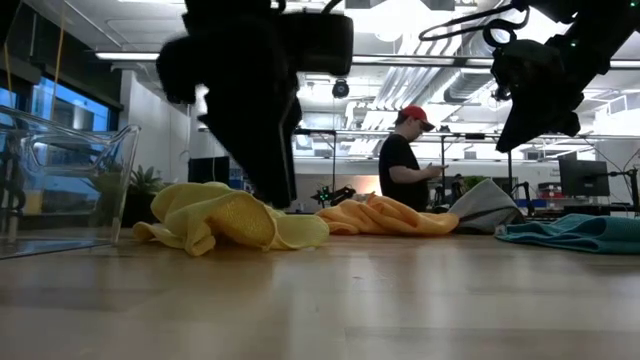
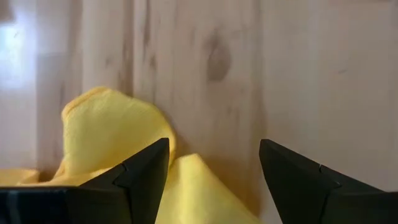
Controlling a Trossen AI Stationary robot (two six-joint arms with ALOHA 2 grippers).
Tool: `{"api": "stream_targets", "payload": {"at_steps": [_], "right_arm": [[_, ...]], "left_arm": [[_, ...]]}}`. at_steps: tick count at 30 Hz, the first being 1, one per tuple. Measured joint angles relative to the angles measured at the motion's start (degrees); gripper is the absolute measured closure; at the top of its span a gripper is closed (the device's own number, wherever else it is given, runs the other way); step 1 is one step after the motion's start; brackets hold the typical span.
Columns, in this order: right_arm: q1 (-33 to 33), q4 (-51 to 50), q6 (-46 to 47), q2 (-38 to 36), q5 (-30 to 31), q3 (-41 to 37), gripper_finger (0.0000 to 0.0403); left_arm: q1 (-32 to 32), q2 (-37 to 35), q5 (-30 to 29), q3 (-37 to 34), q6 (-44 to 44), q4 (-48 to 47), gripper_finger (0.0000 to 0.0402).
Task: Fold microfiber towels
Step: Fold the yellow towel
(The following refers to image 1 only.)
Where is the teal microfiber towel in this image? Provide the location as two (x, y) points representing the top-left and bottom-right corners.
(494, 213), (640, 255)

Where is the large glass window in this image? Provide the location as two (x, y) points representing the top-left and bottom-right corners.
(4, 74), (121, 151)

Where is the black computer monitor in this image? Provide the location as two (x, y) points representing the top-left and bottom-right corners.
(558, 158), (611, 198)
(187, 155), (231, 184)

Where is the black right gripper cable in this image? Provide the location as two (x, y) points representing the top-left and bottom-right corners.
(418, 3), (531, 49)

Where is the small potted succulent plant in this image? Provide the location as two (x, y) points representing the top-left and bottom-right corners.
(84, 162), (169, 229)

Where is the yellow microfiber towel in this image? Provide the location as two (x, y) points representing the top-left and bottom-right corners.
(132, 181), (331, 258)

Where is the background black rig frame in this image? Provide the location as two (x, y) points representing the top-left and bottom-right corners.
(294, 127), (640, 201)

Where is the yellow extension cord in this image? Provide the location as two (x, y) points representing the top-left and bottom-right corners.
(3, 4), (67, 106)

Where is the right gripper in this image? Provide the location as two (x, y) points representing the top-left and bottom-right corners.
(492, 39), (584, 153)

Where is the person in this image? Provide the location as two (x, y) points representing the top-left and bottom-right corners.
(378, 104), (450, 212)

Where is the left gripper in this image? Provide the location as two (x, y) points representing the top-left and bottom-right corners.
(156, 0), (355, 209)

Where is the orange microfiber towel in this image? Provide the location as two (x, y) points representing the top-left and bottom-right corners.
(315, 192), (460, 237)

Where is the clear plastic bin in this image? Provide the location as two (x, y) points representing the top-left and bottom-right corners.
(0, 103), (142, 261)

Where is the grey microfiber towel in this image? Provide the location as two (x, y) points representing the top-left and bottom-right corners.
(448, 178), (526, 235)

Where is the long ceiling light strip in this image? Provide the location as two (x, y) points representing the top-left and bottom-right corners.
(94, 51), (160, 62)

